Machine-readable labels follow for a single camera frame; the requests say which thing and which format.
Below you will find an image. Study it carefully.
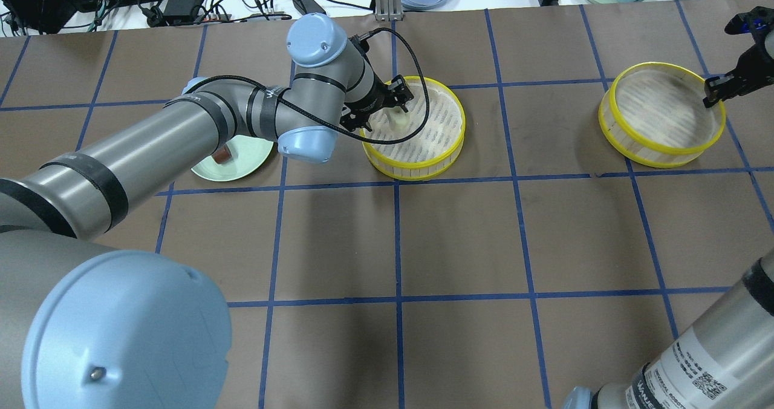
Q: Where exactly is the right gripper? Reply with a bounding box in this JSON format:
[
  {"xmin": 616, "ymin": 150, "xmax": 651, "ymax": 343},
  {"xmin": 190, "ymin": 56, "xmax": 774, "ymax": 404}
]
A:
[{"xmin": 703, "ymin": 7, "xmax": 773, "ymax": 108}]

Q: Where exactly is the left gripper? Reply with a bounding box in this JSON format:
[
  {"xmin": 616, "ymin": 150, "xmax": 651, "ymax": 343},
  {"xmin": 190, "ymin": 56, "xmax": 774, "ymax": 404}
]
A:
[{"xmin": 340, "ymin": 75, "xmax": 414, "ymax": 133}]

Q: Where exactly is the white steamed bun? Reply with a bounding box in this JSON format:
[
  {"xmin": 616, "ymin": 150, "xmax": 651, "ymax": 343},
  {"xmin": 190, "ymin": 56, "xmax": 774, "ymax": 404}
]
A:
[{"xmin": 384, "ymin": 108, "xmax": 410, "ymax": 133}]

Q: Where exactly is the brown steamed bun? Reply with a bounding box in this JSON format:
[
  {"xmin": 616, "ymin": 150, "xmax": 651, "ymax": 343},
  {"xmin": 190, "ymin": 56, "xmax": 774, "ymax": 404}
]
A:
[{"xmin": 211, "ymin": 145, "xmax": 233, "ymax": 165}]

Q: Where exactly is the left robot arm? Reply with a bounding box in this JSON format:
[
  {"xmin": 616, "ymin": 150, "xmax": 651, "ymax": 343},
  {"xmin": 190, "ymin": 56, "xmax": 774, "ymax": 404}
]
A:
[{"xmin": 1, "ymin": 14, "xmax": 414, "ymax": 408}]

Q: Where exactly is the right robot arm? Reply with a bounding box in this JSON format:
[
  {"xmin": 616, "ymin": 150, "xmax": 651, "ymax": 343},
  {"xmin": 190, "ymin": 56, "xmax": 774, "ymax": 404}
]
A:
[{"xmin": 563, "ymin": 7, "xmax": 773, "ymax": 408}]

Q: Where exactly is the yellow bamboo steamer basket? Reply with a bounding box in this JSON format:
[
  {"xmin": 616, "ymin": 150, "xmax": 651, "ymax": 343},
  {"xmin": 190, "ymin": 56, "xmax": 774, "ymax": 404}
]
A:
[{"xmin": 360, "ymin": 76, "xmax": 466, "ymax": 182}]

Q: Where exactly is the black camera cable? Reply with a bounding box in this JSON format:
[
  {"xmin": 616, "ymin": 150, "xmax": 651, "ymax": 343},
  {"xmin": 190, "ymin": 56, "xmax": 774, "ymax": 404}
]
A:
[{"xmin": 181, "ymin": 28, "xmax": 431, "ymax": 145}]

